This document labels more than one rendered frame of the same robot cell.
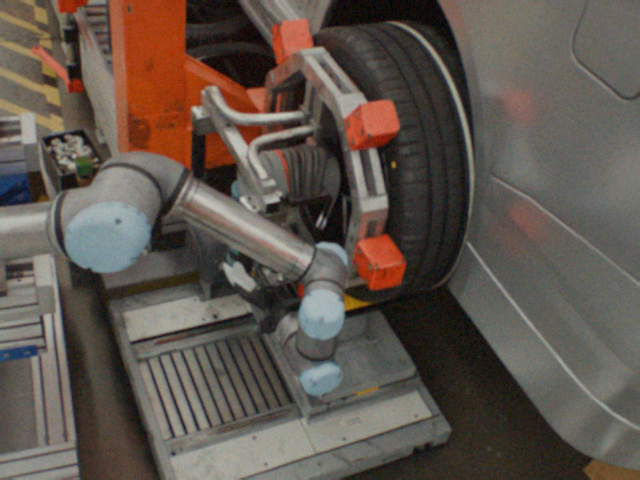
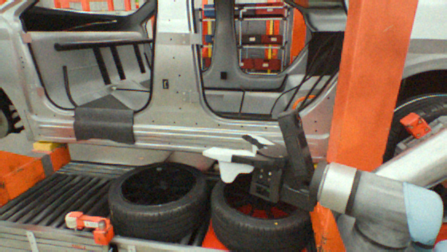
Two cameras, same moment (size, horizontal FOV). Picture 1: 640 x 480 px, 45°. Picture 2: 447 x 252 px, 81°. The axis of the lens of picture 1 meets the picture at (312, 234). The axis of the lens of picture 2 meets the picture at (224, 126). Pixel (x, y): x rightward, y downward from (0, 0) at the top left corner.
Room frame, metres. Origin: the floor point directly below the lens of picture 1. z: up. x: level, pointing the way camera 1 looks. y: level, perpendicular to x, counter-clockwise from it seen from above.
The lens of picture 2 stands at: (1.61, 1.58, 1.48)
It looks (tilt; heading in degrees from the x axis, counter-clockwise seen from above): 20 degrees down; 310
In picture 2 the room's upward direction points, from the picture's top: straight up
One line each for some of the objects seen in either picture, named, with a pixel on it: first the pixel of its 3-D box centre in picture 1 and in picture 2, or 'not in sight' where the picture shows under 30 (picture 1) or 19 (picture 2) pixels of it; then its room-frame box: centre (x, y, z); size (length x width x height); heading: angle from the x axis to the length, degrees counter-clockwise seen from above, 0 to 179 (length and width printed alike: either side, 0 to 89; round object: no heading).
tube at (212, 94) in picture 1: (258, 91); not in sight; (1.49, 0.17, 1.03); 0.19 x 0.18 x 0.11; 120
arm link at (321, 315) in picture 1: (320, 317); not in sight; (0.92, -0.04, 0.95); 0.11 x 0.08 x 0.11; 0
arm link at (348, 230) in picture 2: not in sight; (368, 247); (1.64, 1.15, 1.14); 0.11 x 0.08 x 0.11; 122
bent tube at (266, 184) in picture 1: (292, 142); not in sight; (1.32, 0.07, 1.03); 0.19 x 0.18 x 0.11; 120
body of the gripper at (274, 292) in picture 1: (281, 298); not in sight; (1.04, 0.04, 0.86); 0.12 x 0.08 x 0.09; 30
